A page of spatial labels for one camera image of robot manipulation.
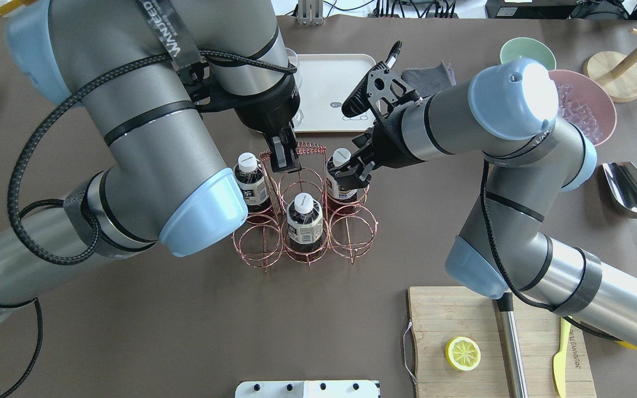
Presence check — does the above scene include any tea bottle white cap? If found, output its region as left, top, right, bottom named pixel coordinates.
left=325, top=148, right=366, bottom=206

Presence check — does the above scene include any wooden cutting board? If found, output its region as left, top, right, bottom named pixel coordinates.
left=408, top=285, right=597, bottom=398

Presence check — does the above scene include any grey folded cloth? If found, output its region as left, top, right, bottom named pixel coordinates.
left=400, top=61, right=457, bottom=97

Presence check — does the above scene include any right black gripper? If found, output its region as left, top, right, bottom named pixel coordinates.
left=332, top=106, right=425, bottom=191

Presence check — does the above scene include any half lemon slice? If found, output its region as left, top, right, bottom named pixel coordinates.
left=445, top=337, right=481, bottom=372

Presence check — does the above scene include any yellow plastic knife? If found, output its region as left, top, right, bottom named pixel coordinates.
left=552, top=317, right=571, bottom=397

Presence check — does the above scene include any wooden cup stand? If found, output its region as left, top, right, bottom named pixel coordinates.
left=582, top=28, right=637, bottom=103

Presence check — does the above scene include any white rabbit tray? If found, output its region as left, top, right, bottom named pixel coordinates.
left=294, top=54, right=375, bottom=133

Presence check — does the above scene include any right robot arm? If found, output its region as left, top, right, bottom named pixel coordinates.
left=335, top=58, right=637, bottom=346

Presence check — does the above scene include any green bowl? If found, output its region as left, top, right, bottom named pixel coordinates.
left=499, top=37, right=557, bottom=70

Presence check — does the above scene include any copper wire bottle basket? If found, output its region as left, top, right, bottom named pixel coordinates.
left=232, top=143, right=378, bottom=270

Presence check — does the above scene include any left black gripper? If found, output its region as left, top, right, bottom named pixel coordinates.
left=235, top=75, right=301, bottom=173

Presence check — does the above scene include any pink bowl of ice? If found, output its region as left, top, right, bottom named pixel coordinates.
left=549, top=70, right=617, bottom=146

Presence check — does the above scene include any metal ice scoop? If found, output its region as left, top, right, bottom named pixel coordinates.
left=602, top=161, right=637, bottom=219

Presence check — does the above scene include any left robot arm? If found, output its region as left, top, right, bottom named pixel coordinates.
left=0, top=1, right=301, bottom=323

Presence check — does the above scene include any steel muddler black tip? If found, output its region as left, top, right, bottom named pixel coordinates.
left=495, top=292, right=529, bottom=397

